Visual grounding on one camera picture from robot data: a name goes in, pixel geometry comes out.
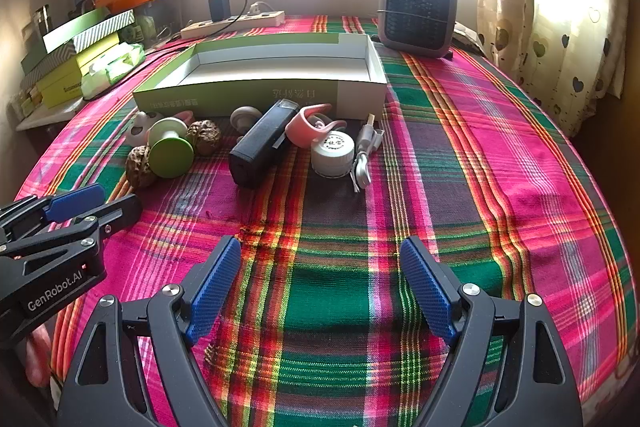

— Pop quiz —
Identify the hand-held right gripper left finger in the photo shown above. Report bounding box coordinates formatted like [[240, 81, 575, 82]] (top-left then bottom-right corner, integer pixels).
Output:
[[56, 236, 242, 427]]

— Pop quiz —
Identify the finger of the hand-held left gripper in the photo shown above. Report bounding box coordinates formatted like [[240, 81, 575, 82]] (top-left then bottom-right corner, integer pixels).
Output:
[[0, 193, 144, 260], [0, 184, 106, 248]]

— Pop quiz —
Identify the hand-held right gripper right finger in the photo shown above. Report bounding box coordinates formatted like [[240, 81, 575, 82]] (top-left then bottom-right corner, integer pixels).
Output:
[[400, 235, 585, 427]]

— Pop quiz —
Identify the brown walnut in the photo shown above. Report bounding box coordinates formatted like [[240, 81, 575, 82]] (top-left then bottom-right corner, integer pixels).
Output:
[[125, 145, 161, 192], [186, 119, 223, 156]]

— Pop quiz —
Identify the green white spool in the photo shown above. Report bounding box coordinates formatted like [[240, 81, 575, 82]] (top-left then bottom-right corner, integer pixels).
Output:
[[146, 117, 196, 179]]

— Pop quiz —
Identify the white panda egg toy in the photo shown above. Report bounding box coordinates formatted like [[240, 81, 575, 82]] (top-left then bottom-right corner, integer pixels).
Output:
[[127, 111, 166, 146]]

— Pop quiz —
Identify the black rectangular device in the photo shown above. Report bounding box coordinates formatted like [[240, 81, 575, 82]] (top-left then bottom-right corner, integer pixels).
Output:
[[229, 99, 300, 188]]

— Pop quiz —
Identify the white round knob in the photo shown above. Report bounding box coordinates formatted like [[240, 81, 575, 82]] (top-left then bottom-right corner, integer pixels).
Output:
[[230, 106, 263, 140]]

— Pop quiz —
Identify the white usb cable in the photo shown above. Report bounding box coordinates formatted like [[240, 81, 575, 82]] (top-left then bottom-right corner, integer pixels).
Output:
[[348, 113, 386, 194]]

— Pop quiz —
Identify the white round jar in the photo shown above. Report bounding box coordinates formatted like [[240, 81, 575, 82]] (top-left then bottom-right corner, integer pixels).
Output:
[[310, 132, 356, 179]]

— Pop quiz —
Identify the green white cardboard box tray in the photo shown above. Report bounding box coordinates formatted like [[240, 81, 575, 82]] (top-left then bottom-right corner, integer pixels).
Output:
[[132, 33, 388, 120]]

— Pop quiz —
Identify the white side table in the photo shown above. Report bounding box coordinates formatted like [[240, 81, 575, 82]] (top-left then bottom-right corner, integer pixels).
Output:
[[15, 99, 86, 130]]

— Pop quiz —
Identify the pink green plaid blanket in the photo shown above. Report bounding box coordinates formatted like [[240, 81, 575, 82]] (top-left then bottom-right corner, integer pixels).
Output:
[[15, 14, 633, 427]]

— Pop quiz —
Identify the green wet wipes pack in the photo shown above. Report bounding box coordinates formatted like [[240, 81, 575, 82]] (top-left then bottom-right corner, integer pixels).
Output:
[[80, 43, 147, 100]]

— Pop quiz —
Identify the green flat box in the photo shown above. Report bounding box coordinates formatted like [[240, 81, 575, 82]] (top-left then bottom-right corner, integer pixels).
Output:
[[42, 7, 112, 54]]

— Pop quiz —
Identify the green white striped box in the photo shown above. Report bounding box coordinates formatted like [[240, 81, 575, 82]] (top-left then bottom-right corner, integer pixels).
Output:
[[72, 9, 136, 52]]

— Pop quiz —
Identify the metal cup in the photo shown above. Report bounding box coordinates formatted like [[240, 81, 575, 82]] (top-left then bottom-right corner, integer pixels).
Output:
[[34, 4, 53, 35]]

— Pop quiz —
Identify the glass tank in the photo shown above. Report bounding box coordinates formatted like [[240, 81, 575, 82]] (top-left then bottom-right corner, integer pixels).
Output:
[[132, 0, 185, 45]]

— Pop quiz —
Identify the white power strip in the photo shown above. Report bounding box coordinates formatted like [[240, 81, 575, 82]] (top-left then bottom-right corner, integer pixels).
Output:
[[180, 10, 286, 40]]

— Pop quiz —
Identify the grey space heater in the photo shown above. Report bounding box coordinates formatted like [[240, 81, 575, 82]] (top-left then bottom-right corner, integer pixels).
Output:
[[376, 0, 458, 59]]

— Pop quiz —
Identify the heart print curtain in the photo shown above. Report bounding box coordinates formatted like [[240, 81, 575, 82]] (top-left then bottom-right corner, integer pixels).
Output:
[[475, 0, 628, 138]]

